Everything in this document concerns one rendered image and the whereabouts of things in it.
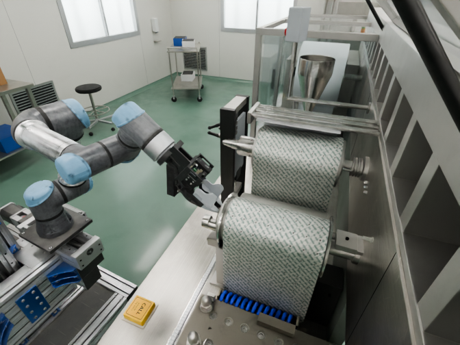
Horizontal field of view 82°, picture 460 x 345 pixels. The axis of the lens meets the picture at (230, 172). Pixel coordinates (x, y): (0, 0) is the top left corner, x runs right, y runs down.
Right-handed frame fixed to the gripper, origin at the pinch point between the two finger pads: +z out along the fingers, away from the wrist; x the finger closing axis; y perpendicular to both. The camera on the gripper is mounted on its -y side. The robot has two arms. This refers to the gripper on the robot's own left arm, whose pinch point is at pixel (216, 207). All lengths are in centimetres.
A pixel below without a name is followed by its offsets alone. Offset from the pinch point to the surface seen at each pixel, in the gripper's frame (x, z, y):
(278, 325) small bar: -13.8, 30.8, -1.2
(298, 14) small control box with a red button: 49, -22, 38
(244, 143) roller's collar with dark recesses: 20.6, -6.0, 8.0
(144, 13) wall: 453, -273, -219
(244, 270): -8.4, 15.8, -1.3
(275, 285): -8.4, 23.3, 3.1
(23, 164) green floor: 113, -150, -293
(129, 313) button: -20.8, 5.4, -39.0
